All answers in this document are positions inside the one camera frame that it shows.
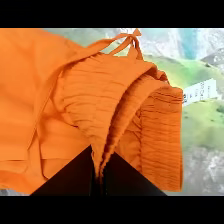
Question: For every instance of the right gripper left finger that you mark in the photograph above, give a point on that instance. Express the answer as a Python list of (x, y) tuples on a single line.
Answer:
[(73, 176)]

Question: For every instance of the orange shorts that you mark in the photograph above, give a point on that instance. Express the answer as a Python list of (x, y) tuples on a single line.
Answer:
[(60, 100)]

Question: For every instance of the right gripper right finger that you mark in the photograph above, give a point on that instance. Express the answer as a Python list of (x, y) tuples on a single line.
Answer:
[(130, 180)]

